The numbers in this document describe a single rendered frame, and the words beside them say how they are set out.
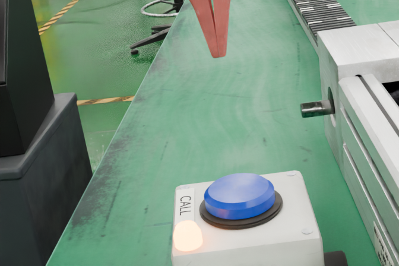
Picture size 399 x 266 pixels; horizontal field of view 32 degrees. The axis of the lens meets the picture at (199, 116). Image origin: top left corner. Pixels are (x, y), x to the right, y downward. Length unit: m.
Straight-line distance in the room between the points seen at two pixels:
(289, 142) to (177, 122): 0.13
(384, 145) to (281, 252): 0.09
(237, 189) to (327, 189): 0.15
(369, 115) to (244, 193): 0.10
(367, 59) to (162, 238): 0.19
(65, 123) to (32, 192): 0.13
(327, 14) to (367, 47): 0.33
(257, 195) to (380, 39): 0.21
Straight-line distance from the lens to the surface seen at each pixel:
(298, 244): 0.37
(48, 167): 0.74
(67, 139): 0.79
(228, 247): 0.37
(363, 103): 0.46
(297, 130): 0.63
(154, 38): 3.72
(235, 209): 0.38
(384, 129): 0.42
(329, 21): 0.83
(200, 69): 0.83
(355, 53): 0.52
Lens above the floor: 1.04
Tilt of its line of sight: 22 degrees down
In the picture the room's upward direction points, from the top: 9 degrees counter-clockwise
